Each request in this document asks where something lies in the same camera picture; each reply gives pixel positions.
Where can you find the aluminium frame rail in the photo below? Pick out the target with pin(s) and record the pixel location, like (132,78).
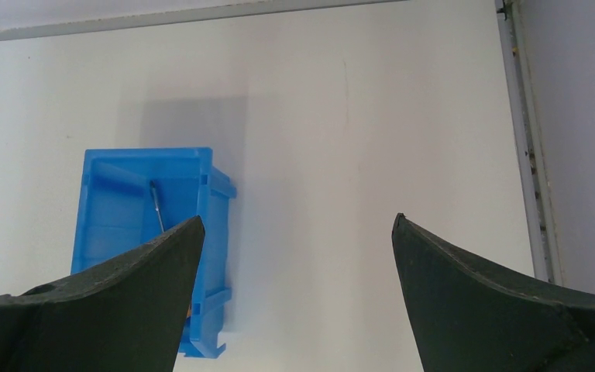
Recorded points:
(21,20)
(528,140)

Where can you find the orange handled screwdriver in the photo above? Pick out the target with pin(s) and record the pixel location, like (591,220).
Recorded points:
(156,204)

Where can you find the aluminium frame rail right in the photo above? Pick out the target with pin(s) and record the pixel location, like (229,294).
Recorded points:
(528,140)

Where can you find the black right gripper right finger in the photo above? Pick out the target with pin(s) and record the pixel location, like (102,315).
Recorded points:
(468,313)

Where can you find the blue plastic bin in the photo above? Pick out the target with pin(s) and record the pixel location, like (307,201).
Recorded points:
(116,214)

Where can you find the aluminium frame rail back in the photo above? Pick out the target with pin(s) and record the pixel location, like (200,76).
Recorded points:
(21,20)

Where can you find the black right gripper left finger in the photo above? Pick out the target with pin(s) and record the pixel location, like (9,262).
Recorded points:
(125,314)

